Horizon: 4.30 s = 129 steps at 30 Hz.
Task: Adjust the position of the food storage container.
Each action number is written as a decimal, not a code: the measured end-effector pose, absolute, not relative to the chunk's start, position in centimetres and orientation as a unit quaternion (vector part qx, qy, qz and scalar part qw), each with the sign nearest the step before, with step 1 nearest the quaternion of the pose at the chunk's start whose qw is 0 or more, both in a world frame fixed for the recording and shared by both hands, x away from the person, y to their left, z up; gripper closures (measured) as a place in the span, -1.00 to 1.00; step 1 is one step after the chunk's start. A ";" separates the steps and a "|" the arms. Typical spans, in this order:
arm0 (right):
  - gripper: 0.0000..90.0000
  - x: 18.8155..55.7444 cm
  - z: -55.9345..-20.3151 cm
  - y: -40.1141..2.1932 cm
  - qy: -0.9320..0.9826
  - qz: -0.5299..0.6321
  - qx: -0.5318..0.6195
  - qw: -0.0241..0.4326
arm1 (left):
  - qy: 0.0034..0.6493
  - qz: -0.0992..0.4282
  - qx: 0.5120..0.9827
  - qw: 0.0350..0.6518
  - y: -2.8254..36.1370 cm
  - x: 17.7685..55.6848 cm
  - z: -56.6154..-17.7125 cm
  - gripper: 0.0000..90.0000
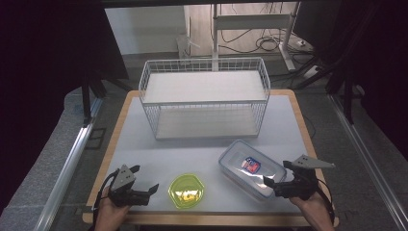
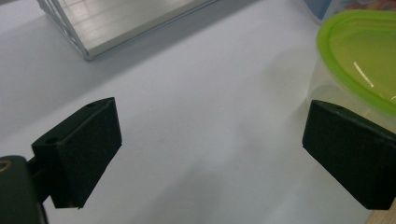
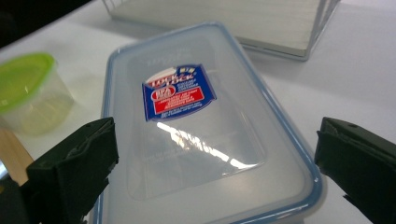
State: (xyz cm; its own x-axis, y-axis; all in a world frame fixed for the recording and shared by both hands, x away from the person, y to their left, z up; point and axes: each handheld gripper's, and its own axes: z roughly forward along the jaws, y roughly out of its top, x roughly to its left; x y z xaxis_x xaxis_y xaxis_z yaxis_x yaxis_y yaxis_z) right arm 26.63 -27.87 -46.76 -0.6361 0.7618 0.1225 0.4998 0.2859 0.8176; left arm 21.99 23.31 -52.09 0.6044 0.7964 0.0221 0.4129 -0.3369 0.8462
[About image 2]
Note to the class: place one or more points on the light grey table mat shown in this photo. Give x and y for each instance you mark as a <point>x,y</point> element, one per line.
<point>202,124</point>

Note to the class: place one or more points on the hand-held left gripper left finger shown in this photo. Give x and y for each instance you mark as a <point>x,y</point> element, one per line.
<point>77,152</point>

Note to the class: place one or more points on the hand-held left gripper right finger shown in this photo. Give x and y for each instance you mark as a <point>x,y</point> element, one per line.
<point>348,149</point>

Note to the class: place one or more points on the yellow-green plastic bowl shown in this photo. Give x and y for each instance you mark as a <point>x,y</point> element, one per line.
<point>361,56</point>

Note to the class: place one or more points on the clear box with blue lid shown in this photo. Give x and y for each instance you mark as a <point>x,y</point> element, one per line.
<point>323,7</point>

